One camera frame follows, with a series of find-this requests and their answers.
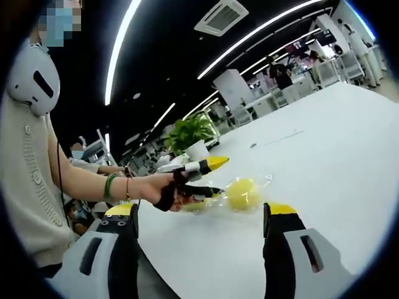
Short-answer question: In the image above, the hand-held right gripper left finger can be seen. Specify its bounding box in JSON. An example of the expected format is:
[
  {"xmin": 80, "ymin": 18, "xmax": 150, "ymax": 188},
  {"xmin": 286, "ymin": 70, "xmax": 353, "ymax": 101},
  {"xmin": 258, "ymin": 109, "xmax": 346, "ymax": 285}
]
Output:
[{"xmin": 46, "ymin": 202, "xmax": 141, "ymax": 299}]

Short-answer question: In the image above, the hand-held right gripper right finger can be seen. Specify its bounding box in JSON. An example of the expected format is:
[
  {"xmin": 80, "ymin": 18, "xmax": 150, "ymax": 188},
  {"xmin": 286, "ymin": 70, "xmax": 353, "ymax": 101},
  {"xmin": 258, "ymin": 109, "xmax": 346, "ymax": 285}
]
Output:
[{"xmin": 262, "ymin": 201, "xmax": 359, "ymax": 299}]

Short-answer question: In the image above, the square yellow silicone block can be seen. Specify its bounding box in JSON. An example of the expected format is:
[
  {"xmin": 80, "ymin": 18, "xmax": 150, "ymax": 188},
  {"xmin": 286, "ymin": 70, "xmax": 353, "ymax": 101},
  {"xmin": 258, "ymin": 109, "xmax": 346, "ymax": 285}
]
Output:
[{"xmin": 183, "ymin": 201, "xmax": 209, "ymax": 214}]

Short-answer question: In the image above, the round yellow silicone block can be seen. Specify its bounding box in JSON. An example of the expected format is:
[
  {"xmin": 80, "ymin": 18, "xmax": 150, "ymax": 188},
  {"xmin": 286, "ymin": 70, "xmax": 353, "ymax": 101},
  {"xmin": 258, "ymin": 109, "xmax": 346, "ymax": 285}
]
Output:
[{"xmin": 226, "ymin": 177, "xmax": 261, "ymax": 214}]

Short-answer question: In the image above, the person's left hand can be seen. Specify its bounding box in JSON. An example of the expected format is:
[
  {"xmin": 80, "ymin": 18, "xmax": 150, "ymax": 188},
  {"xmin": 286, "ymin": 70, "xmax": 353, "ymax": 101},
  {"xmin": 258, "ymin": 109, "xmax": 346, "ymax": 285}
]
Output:
[{"xmin": 145, "ymin": 171, "xmax": 202, "ymax": 213}]

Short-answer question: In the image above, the clear plastic wrap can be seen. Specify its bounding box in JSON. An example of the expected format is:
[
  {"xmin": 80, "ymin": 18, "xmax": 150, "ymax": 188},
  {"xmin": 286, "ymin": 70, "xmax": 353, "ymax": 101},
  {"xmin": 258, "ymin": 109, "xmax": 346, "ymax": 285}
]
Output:
[{"xmin": 183, "ymin": 195, "xmax": 226, "ymax": 216}]

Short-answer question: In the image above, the green plant in white pot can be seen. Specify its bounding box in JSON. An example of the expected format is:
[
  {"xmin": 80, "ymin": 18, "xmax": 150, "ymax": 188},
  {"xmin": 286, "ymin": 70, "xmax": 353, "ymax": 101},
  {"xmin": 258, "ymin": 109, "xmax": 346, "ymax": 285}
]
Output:
[{"xmin": 163, "ymin": 113, "xmax": 223, "ymax": 160}]

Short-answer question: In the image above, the round yellow wrapped cake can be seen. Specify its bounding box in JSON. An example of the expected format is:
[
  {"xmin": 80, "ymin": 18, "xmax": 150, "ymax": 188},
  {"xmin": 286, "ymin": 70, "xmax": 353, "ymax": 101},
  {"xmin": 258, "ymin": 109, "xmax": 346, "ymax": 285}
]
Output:
[{"xmin": 218, "ymin": 173, "xmax": 274, "ymax": 216}]

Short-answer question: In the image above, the white office chair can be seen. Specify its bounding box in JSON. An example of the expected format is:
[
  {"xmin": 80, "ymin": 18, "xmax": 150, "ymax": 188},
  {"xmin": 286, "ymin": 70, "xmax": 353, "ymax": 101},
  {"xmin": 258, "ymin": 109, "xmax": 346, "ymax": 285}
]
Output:
[
  {"xmin": 316, "ymin": 60, "xmax": 340, "ymax": 88},
  {"xmin": 233, "ymin": 105, "xmax": 258, "ymax": 126}
]

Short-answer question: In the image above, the white square pillar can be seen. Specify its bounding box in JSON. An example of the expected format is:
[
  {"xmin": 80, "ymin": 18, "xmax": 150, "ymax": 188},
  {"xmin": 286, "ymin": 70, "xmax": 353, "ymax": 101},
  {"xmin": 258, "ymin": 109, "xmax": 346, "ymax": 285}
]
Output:
[{"xmin": 213, "ymin": 69, "xmax": 251, "ymax": 110}]

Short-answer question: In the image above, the operator in white vest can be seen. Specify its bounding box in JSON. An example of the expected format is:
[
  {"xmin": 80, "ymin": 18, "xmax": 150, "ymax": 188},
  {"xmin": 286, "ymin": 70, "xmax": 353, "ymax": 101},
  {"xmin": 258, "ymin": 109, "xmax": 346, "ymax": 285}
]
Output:
[{"xmin": 0, "ymin": 90, "xmax": 79, "ymax": 269}]

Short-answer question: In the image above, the ceiling light strip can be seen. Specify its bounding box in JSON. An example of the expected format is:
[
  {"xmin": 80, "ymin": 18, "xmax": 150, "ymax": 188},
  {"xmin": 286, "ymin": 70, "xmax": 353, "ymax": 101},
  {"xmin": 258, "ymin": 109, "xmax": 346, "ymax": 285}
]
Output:
[
  {"xmin": 104, "ymin": 0, "xmax": 143, "ymax": 107},
  {"xmin": 198, "ymin": 0, "xmax": 332, "ymax": 79}
]

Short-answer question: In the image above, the ceiling air conditioner vent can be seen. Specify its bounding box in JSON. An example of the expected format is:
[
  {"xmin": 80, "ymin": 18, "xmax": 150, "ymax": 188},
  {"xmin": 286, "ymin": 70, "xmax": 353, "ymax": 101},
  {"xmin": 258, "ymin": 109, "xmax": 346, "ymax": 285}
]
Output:
[{"xmin": 193, "ymin": 0, "xmax": 250, "ymax": 37}]

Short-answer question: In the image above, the white worn chest device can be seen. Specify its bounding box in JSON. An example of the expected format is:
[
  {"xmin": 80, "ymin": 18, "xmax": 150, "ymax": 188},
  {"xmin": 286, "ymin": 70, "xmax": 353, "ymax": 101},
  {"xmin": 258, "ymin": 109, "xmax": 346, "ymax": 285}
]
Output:
[{"xmin": 7, "ymin": 42, "xmax": 61, "ymax": 116}]

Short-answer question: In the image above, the green bracelet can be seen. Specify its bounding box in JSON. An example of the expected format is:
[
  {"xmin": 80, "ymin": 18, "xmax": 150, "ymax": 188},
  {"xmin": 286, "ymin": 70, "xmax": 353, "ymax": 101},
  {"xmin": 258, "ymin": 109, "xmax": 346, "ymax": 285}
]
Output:
[{"xmin": 103, "ymin": 173, "xmax": 119, "ymax": 202}]

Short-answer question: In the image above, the thin black device cable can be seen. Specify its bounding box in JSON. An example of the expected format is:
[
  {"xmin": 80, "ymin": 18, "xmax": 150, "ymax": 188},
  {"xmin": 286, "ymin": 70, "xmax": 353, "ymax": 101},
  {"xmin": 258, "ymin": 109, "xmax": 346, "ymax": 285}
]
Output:
[{"xmin": 46, "ymin": 113, "xmax": 71, "ymax": 225}]

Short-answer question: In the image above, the dark wall screen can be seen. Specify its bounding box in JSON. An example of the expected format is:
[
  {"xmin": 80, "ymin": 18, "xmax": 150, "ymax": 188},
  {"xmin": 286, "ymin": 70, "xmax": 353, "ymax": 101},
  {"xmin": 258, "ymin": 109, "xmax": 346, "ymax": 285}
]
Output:
[{"xmin": 314, "ymin": 29, "xmax": 338, "ymax": 45}]

